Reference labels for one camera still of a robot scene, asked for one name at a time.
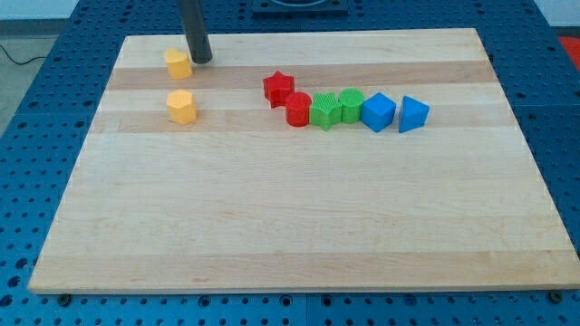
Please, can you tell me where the yellow heart block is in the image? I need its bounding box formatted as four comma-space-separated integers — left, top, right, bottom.
164, 48, 193, 80

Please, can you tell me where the light wooden board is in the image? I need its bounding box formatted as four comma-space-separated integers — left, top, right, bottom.
29, 28, 579, 294

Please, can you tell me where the red cylinder block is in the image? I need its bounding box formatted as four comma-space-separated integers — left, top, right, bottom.
285, 92, 312, 127

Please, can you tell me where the green star block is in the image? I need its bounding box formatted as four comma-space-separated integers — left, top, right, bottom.
309, 92, 343, 131

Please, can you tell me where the red star block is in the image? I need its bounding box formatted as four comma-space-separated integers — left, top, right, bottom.
263, 71, 295, 109

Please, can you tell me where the green cylinder block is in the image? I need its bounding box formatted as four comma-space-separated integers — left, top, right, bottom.
339, 88, 365, 124

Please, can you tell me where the blue cube block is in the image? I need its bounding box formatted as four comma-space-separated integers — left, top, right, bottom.
361, 92, 396, 133

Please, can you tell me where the yellow hexagon block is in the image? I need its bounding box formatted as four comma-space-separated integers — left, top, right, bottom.
167, 90, 197, 125

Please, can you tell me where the blue triangle block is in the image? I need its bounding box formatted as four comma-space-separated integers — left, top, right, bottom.
399, 95, 430, 133

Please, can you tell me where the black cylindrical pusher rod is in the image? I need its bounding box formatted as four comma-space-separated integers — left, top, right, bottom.
176, 0, 213, 64

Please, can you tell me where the red object at right edge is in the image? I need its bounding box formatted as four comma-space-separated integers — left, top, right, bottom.
558, 36, 580, 70

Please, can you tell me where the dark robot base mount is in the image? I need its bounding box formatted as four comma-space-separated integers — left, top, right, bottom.
249, 0, 349, 15

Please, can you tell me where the black cable on floor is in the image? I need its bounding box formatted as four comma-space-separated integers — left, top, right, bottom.
0, 43, 48, 66

